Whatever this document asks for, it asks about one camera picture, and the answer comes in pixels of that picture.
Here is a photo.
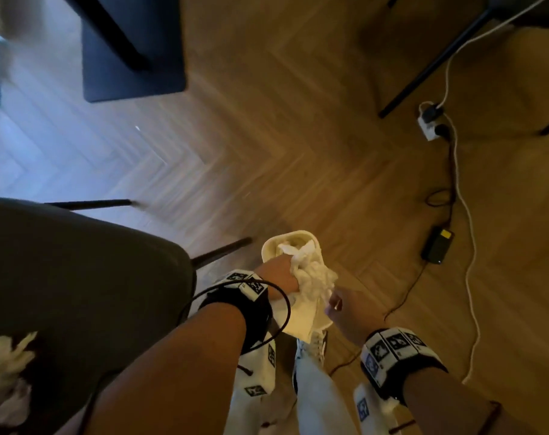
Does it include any black right wristband with markers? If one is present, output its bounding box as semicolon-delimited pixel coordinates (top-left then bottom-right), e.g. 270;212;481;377
359;327;449;405

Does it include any dark blue table base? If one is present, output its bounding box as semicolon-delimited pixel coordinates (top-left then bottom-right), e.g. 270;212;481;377
59;0;188;104

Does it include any beige woven chair dark seat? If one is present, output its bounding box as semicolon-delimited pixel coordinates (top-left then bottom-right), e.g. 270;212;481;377
0;196;253;435

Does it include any thin white cable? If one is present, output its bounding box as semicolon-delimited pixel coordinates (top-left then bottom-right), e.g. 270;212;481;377
436;0;549;108

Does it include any black adapter yellow label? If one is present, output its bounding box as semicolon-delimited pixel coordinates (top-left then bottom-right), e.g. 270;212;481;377
420;226;456;266

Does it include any black left wrist camera cable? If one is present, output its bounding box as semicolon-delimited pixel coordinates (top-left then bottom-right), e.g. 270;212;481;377
77;278;293;435

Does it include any white right shoe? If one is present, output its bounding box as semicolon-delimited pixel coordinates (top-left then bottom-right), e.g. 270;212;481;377
294;329;329;359

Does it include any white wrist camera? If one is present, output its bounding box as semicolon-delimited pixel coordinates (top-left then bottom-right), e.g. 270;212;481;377
231;332;279;400
352;382;401;435

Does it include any black adapter mains cable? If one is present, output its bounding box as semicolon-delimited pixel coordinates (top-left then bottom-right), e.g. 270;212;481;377
424;135;458;231

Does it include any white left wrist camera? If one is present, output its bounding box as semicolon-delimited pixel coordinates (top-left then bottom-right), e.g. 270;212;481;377
231;332;279;400

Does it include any thin black adapter cable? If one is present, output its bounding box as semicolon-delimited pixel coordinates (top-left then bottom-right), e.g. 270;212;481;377
328;261;433;378

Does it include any cream plastic waste bin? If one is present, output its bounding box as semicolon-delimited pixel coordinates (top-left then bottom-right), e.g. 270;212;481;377
261;230;335;346

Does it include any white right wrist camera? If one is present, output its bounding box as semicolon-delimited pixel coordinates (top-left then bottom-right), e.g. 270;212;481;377
352;382;401;435

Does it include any thin dark forearm band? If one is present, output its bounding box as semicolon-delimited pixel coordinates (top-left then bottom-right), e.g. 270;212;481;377
477;401;503;435

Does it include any person's left forearm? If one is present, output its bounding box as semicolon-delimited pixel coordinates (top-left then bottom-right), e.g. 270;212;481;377
86;303;249;435

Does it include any black wristband with markers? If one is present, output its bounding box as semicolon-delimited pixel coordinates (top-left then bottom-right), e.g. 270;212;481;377
198;269;274;355
359;327;449;405

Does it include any black charger plug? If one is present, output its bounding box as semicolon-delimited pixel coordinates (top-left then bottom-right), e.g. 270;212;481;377
421;103;444;124

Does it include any thick white power cord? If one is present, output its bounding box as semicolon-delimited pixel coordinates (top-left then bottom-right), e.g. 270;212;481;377
442;112;482;385

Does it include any person's right hand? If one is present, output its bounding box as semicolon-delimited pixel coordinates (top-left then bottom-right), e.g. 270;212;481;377
323;286;389;348

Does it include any black left wristband with markers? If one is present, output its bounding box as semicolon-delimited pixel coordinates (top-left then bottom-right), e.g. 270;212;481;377
198;269;274;355

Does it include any white power strip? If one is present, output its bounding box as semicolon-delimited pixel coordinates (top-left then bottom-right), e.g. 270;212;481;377
417;101;444;143

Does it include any person's right forearm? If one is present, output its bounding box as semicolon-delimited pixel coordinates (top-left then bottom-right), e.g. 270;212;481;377
401;366;538;435

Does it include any person's left hand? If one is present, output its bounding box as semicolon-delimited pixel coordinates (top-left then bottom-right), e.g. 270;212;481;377
254;253;301;301

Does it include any pile of white paper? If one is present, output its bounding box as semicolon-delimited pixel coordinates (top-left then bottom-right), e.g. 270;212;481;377
0;332;38;427

